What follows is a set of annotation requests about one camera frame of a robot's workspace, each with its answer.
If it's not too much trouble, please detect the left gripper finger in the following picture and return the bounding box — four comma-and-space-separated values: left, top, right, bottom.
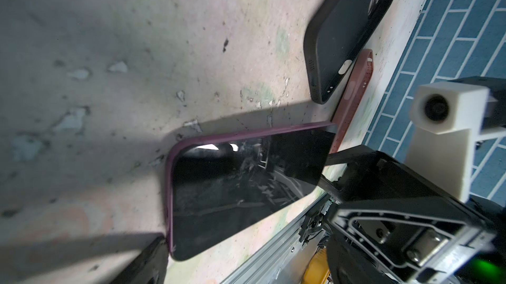
110, 235, 169, 284

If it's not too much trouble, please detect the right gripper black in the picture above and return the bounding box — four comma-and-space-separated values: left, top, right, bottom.
318, 145, 505, 283

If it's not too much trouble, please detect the black phone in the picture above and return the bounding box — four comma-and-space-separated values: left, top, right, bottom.
166, 122, 337, 262

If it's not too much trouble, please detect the black phone case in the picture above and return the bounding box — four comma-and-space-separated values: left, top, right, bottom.
303, 0, 393, 105

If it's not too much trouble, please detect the pink phone case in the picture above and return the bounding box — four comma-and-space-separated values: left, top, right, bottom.
329, 49, 374, 154

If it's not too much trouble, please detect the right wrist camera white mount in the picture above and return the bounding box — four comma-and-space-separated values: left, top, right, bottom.
405, 76, 505, 203

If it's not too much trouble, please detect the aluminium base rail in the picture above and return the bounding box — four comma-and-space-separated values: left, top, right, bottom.
223, 196, 330, 283

